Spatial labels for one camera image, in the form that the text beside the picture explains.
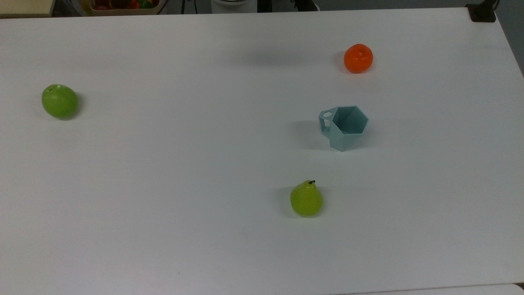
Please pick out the black and white object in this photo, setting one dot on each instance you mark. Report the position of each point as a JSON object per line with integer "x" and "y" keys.
{"x": 305, "y": 4}

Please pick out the black table clamp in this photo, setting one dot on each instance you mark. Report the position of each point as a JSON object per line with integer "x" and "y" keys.
{"x": 482, "y": 12}

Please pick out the yellow-green toy pear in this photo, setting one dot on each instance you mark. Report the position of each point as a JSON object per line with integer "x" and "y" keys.
{"x": 306, "y": 200}

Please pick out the green toy apple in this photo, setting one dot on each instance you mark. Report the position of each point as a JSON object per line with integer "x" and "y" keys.
{"x": 59, "y": 101}

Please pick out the orange toy mandarin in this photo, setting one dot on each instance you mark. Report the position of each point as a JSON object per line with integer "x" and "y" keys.
{"x": 358, "y": 59}

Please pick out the wooden basket of toy fruit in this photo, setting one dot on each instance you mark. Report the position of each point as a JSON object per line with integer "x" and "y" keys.
{"x": 123, "y": 7}

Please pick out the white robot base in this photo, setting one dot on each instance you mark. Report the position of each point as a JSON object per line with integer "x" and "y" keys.
{"x": 233, "y": 5}

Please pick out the light blue hexagonal mug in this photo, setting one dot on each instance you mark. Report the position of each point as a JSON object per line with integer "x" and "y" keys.
{"x": 348, "y": 139}

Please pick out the beige wooden board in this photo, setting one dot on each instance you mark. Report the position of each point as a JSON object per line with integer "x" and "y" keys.
{"x": 24, "y": 7}

